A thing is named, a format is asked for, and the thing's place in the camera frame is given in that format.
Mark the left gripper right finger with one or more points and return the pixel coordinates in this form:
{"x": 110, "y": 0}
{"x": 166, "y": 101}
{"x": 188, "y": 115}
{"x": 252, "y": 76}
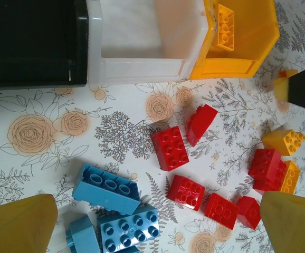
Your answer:
{"x": 295, "y": 226}

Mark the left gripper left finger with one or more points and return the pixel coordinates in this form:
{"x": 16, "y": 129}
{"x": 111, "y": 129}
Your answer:
{"x": 15, "y": 229}

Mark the small red lego brick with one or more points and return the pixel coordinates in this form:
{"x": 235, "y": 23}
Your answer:
{"x": 248, "y": 213}

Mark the yellow four-stud lego brick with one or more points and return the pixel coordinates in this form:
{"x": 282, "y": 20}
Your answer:
{"x": 281, "y": 142}

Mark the small blue lego brick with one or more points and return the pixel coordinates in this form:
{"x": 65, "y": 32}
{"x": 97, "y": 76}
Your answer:
{"x": 81, "y": 232}

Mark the blue long lego brick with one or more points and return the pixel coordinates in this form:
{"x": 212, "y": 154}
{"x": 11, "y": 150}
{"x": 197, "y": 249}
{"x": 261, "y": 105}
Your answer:
{"x": 107, "y": 197}
{"x": 128, "y": 229}

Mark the red sloped lego brick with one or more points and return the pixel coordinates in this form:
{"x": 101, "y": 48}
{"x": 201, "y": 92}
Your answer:
{"x": 201, "y": 124}

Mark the red four-stud lego brick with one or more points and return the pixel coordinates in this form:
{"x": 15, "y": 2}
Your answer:
{"x": 185, "y": 192}

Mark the red six-stud lego brick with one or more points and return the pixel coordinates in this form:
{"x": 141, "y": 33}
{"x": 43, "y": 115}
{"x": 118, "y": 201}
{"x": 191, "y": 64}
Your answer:
{"x": 169, "y": 149}

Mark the yellow plastic bin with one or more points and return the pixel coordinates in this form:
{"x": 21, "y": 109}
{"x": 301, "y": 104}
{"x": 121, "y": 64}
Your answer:
{"x": 250, "y": 29}

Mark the yellow long lego brick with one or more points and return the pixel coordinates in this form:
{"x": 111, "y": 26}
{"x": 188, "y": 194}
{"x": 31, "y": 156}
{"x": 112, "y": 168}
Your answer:
{"x": 223, "y": 29}

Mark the floral tablecloth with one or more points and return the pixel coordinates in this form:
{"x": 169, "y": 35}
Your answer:
{"x": 62, "y": 105}

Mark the white plastic bin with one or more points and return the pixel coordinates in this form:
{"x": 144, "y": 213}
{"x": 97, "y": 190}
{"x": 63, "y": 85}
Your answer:
{"x": 131, "y": 29}

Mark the black plastic bin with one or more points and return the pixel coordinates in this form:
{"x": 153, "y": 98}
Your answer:
{"x": 23, "y": 39}

